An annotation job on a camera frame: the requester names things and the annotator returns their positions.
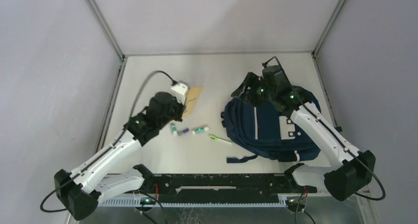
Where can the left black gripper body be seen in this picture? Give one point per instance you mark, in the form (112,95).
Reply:
(175,114)

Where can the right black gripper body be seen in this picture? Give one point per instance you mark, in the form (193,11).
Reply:
(262,94)

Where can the yellow paperback book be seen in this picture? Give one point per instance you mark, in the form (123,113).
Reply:
(192,98)

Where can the navy blue backpack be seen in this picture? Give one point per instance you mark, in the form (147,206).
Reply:
(266,132)

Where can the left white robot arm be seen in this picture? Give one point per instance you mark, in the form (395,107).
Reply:
(82,189)

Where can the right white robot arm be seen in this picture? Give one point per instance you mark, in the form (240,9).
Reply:
(340,169)

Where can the green white glue stick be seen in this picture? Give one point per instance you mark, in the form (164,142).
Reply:
(173,129)

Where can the purple capped small tube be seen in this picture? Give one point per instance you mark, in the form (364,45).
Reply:
(181,132)

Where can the green capped marker pen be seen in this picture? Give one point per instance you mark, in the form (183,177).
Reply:
(213,137)

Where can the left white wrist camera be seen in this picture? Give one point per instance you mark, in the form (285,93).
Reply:
(180,90)

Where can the white slotted cable duct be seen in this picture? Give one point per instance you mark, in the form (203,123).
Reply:
(138,201)

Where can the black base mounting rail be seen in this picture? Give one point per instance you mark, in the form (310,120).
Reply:
(219,186)

